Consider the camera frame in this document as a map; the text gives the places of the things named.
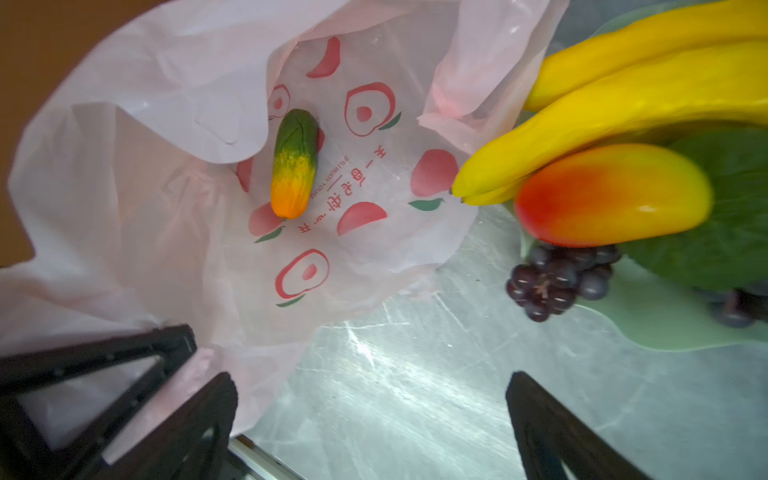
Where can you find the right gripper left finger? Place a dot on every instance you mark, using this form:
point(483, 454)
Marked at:
point(190, 444)

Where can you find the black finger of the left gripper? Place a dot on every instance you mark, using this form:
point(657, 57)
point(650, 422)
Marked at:
point(61, 407)

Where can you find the pink plastic bag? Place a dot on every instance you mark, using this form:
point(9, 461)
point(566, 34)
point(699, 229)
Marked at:
point(144, 181)

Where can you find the small metal wrench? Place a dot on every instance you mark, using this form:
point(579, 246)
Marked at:
point(253, 462)

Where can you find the red yellow mango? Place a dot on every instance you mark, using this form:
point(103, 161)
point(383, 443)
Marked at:
point(614, 194)

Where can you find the small orange green fruit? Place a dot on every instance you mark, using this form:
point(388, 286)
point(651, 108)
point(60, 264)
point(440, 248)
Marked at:
point(295, 164)

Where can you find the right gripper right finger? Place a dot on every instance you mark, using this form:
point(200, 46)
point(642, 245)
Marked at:
point(551, 440)

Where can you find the green leaf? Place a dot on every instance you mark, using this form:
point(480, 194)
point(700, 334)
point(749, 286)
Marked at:
point(729, 249)

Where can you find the light green fruit plate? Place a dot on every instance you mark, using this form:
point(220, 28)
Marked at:
point(661, 314)

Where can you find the purple grape bunch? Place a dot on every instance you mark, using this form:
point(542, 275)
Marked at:
point(553, 278)

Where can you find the yellow banana bunch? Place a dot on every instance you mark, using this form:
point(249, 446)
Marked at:
point(701, 63)

